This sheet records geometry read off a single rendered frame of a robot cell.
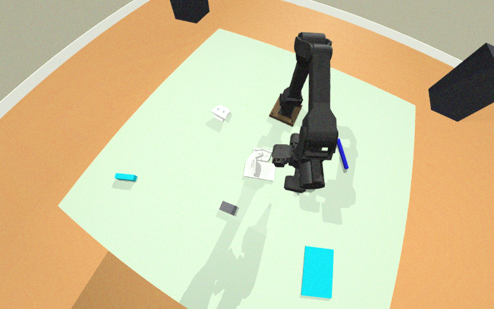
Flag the blue flat bar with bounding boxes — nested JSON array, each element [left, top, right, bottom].
[[337, 138, 349, 169]]

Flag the cyan flat rectangular plate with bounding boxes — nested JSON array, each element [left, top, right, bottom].
[[301, 246, 334, 299]]

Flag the cyan rectangular block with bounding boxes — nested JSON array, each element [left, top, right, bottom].
[[115, 173, 137, 181]]

